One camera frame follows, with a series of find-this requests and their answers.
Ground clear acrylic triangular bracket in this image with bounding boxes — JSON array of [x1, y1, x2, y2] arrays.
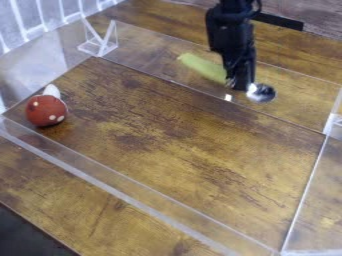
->
[[77, 19, 119, 57]]

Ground black strip on table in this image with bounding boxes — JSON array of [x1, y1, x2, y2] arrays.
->
[[254, 13, 304, 31]]

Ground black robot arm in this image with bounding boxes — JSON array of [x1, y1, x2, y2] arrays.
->
[[204, 0, 262, 91]]

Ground green handled metal spoon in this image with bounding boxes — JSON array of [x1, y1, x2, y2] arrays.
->
[[178, 53, 276, 103]]

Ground clear acrylic enclosure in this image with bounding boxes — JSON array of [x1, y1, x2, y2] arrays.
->
[[0, 0, 342, 256]]

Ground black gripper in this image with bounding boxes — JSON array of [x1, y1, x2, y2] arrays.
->
[[206, 4, 258, 91]]

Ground red toy mushroom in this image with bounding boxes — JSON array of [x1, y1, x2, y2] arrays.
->
[[25, 84, 68, 127]]

